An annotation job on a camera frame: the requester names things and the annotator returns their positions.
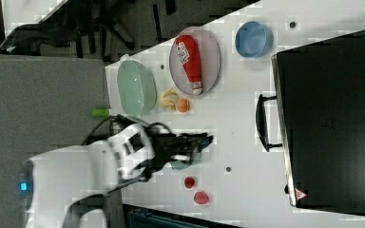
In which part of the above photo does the blue plastic cup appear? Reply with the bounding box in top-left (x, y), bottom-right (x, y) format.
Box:
top-left (235, 21), bottom-right (274, 58)

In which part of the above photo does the red plush ketchup bottle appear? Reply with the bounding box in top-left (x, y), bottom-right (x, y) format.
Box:
top-left (176, 35), bottom-right (203, 95)

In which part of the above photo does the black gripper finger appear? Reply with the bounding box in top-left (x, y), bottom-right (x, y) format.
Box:
top-left (184, 133), bottom-right (214, 146)

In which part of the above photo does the green perforated colander basket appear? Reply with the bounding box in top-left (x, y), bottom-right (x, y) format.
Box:
top-left (117, 54), bottom-right (157, 117)

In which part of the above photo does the yellow toy banana peel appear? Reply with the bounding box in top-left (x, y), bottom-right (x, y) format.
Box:
top-left (160, 88), bottom-right (179, 110)

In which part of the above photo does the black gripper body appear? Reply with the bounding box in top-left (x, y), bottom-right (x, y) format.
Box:
top-left (151, 133), bottom-right (203, 168)

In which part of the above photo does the green cylinder toy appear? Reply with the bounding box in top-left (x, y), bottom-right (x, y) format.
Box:
top-left (91, 108), bottom-right (110, 118)

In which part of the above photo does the green metal mug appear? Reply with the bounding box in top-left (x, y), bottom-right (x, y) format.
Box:
top-left (170, 153), bottom-right (202, 170)

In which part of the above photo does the red green toy strawberry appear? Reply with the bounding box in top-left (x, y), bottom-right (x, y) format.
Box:
top-left (193, 191), bottom-right (209, 205)

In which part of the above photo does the grey oval plate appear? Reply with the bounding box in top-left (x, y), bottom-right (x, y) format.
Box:
top-left (169, 27), bottom-right (221, 97)

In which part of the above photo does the black office chair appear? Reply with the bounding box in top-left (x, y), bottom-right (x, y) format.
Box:
top-left (0, 0), bottom-right (135, 57)

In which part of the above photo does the black oven door handle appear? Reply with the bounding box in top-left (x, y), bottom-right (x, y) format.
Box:
top-left (256, 94), bottom-right (282, 152)

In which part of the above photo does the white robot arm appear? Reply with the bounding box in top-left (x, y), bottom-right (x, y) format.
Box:
top-left (19, 123), bottom-right (213, 228)

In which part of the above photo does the orange toy fruit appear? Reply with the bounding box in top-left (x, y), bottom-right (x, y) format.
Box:
top-left (177, 99), bottom-right (190, 113)

